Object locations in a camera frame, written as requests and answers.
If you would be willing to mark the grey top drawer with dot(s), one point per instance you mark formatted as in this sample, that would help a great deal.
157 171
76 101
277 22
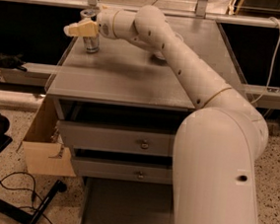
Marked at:
131 130

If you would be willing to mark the grey drawer cabinet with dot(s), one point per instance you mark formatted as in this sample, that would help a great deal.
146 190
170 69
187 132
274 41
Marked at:
119 74

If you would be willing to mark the cardboard box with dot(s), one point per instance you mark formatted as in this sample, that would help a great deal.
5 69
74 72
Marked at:
44 151

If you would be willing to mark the grey bottom drawer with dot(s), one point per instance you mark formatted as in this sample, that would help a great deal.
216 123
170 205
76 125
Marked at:
121 202

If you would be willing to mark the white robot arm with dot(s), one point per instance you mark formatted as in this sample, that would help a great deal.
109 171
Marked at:
216 146

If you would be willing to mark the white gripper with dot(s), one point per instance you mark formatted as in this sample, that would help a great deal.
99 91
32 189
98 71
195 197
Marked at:
104 22

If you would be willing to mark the grey middle drawer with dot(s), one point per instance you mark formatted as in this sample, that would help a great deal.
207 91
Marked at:
122 166

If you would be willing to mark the grey drawer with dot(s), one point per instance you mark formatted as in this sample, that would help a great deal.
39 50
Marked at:
121 202
122 166
131 130

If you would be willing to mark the silver blue redbull can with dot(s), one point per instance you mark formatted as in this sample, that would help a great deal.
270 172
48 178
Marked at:
91 44

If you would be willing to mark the white ceramic bowl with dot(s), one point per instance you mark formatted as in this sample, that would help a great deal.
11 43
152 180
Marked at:
159 55

